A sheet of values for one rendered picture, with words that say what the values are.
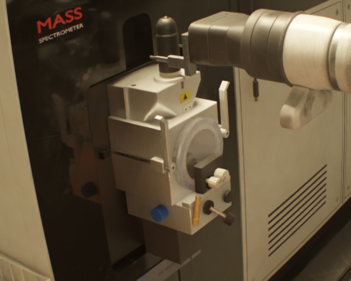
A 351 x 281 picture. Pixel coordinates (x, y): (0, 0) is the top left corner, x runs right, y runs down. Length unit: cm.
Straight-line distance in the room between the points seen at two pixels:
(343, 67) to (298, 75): 5
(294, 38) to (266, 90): 44
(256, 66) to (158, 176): 19
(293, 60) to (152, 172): 24
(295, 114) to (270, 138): 46
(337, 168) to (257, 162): 35
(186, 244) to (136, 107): 20
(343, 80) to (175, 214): 29
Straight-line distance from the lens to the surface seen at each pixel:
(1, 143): 76
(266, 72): 69
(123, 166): 84
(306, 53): 66
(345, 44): 64
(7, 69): 71
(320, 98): 72
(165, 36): 79
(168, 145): 76
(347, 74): 64
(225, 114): 85
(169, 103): 79
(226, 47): 71
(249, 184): 111
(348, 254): 146
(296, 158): 124
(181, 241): 87
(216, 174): 82
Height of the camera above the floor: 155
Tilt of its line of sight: 24 degrees down
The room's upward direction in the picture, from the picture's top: 5 degrees counter-clockwise
